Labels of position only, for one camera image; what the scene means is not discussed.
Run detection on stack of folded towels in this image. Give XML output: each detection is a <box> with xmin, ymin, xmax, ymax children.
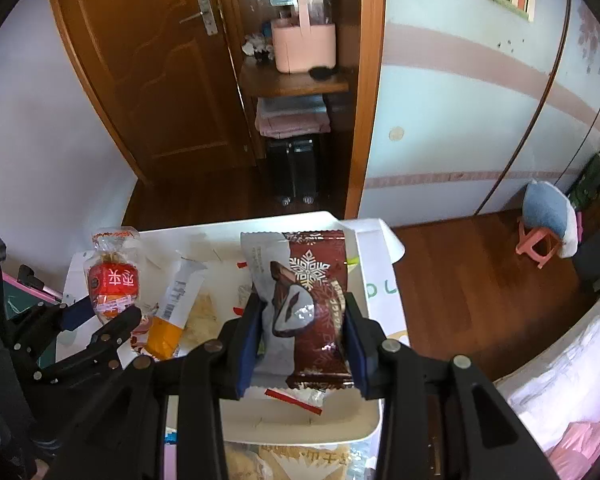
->
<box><xmin>255</xmin><ymin>95</ymin><xmax>331</xmax><ymax>140</ymax></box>

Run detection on green chalkboard with pink frame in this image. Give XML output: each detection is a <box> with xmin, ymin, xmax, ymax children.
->
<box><xmin>0</xmin><ymin>264</ymin><xmax>76</xmax><ymax>366</ymax></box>

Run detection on brown wooden door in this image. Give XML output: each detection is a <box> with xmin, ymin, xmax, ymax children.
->
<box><xmin>47</xmin><ymin>0</ymin><xmax>246</xmax><ymax>186</ymax></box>

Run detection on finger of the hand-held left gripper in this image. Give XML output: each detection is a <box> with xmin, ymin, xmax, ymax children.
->
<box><xmin>7</xmin><ymin>299</ymin><xmax>97</xmax><ymax>356</ymax></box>
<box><xmin>32</xmin><ymin>306</ymin><xmax>143</xmax><ymax>386</ymax></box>

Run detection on pale yellow printed snack packet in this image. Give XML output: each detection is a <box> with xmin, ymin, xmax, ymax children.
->
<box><xmin>225</xmin><ymin>442</ymin><xmax>381</xmax><ymax>480</ymax></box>

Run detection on pink plastic stool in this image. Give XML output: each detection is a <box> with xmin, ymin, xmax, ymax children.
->
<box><xmin>517</xmin><ymin>217</ymin><xmax>563</xmax><ymax>268</ymax></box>

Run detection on white pillow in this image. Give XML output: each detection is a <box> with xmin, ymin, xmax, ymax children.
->
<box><xmin>497</xmin><ymin>317</ymin><xmax>600</xmax><ymax>451</ymax></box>

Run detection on clear bag with red trim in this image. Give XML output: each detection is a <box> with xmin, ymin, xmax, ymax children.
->
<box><xmin>83</xmin><ymin>227</ymin><xmax>143</xmax><ymax>326</ymax></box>

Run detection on pink handle basket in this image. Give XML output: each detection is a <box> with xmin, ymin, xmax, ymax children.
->
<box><xmin>271</xmin><ymin>0</ymin><xmax>337</xmax><ymax>73</ymax></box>

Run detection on metal door handle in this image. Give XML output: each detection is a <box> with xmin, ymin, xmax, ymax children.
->
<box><xmin>179</xmin><ymin>0</ymin><xmax>219</xmax><ymax>36</ymax></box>

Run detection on pale cracker packet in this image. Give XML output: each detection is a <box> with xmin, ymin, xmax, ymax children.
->
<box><xmin>180</xmin><ymin>290</ymin><xmax>246</xmax><ymax>358</ymax></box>

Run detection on orange and white snack packet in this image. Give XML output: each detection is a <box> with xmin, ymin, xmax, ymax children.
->
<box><xmin>144</xmin><ymin>252</ymin><xmax>208</xmax><ymax>361</ymax></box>

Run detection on white packet with red stripe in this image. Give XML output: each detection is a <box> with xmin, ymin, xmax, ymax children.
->
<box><xmin>252</xmin><ymin>385</ymin><xmax>328</xmax><ymax>417</ymax></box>

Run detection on black suitcase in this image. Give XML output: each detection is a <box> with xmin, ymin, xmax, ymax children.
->
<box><xmin>267</xmin><ymin>135</ymin><xmax>326</xmax><ymax>206</ymax></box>

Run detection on brown snowflake snack packet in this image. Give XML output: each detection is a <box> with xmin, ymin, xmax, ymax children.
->
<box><xmin>240</xmin><ymin>230</ymin><xmax>361</xmax><ymax>391</ymax></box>

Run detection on white plastic tray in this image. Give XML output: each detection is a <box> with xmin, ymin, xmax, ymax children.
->
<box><xmin>62</xmin><ymin>211</ymin><xmax>386</xmax><ymax>445</ymax></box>

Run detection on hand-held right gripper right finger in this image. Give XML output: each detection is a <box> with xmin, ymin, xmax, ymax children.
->
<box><xmin>342</xmin><ymin>291</ymin><xmax>561</xmax><ymax>480</ymax></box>

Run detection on wooden shelf cabinet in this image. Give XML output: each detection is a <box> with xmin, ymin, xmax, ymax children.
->
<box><xmin>215</xmin><ymin>0</ymin><xmax>387</xmax><ymax>218</ymax></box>

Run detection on small toys cluster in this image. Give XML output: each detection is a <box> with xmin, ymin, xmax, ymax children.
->
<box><xmin>241</xmin><ymin>19</ymin><xmax>276</xmax><ymax>61</ymax></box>

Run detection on pink blanket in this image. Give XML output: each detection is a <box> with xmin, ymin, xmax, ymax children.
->
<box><xmin>547</xmin><ymin>420</ymin><xmax>600</xmax><ymax>480</ymax></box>

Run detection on light blue wardrobe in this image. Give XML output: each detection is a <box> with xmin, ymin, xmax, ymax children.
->
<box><xmin>357</xmin><ymin>0</ymin><xmax>600</xmax><ymax>221</ymax></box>

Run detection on blue cushion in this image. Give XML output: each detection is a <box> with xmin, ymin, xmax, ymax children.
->
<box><xmin>522</xmin><ymin>180</ymin><xmax>581</xmax><ymax>258</ymax></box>

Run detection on dark green bag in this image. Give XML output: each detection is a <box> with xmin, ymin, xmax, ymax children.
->
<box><xmin>567</xmin><ymin>154</ymin><xmax>600</xmax><ymax>211</ymax></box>

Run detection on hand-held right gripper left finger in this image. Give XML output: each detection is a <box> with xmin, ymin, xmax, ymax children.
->
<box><xmin>45</xmin><ymin>292</ymin><xmax>263</xmax><ymax>480</ymax></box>

